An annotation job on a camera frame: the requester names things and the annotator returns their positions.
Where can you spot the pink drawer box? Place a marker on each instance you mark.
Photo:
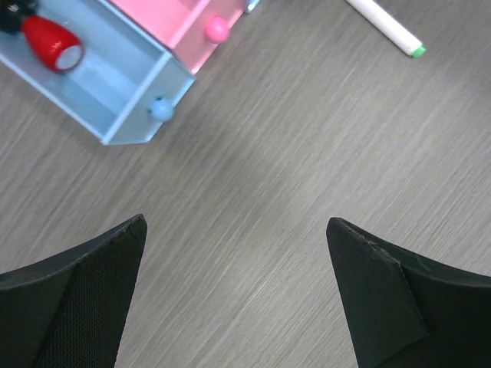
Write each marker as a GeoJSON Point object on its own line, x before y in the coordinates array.
{"type": "Point", "coordinates": [191, 29]}

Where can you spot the light blue drawer box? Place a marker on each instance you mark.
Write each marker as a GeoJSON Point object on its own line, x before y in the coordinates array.
{"type": "Point", "coordinates": [127, 84]}
{"type": "Point", "coordinates": [250, 5]}

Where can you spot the green capped white marker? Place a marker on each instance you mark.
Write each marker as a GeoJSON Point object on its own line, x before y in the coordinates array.
{"type": "Point", "coordinates": [389, 27]}

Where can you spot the red glue bottle black cap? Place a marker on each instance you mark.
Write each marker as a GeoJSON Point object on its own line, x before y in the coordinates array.
{"type": "Point", "coordinates": [56, 47]}

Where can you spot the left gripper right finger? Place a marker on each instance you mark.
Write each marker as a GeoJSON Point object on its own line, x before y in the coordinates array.
{"type": "Point", "coordinates": [404, 309]}

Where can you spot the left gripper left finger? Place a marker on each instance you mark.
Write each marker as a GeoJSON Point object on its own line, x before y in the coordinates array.
{"type": "Point", "coordinates": [70, 310]}

